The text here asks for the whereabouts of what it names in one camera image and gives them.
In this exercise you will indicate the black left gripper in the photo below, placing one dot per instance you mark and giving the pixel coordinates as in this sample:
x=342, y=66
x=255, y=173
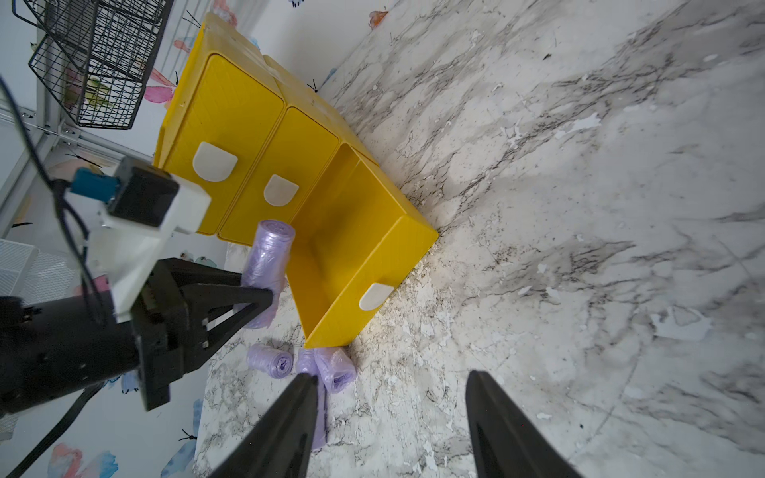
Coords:
x=51, y=349

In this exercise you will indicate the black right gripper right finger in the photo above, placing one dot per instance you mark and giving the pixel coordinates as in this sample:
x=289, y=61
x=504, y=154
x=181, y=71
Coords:
x=504, y=440

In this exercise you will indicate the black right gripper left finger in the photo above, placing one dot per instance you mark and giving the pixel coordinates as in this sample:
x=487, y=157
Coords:
x=280, y=444

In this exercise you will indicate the yellow three-drawer box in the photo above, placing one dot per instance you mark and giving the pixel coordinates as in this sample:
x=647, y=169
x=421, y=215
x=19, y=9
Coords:
x=264, y=146

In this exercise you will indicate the purple roll angled centre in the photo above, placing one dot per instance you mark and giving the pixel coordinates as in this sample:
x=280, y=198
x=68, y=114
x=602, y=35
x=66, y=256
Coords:
x=337, y=371

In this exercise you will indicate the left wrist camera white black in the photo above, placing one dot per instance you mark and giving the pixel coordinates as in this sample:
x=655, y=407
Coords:
x=140, y=206

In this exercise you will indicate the white mesh wall basket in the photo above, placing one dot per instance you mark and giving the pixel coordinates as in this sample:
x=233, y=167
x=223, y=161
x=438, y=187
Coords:
x=33, y=275

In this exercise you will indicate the black wire wall basket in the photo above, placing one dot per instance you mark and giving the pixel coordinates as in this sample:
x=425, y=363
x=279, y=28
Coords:
x=95, y=57

